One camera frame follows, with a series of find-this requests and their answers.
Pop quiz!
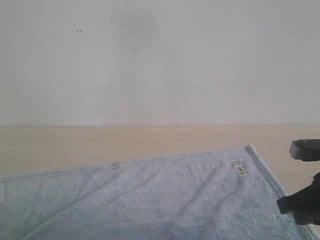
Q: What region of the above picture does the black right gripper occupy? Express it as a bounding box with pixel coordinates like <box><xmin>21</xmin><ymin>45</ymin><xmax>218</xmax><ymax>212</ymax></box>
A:
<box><xmin>276</xmin><ymin>172</ymin><xmax>320</xmax><ymax>225</ymax></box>

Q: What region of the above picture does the light blue terry towel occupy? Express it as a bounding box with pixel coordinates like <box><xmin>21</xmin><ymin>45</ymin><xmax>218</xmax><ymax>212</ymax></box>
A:
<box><xmin>0</xmin><ymin>145</ymin><xmax>320</xmax><ymax>240</ymax></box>

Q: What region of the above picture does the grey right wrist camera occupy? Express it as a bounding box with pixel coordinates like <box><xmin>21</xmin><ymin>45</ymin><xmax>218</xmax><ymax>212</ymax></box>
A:
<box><xmin>289</xmin><ymin>139</ymin><xmax>320</xmax><ymax>162</ymax></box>

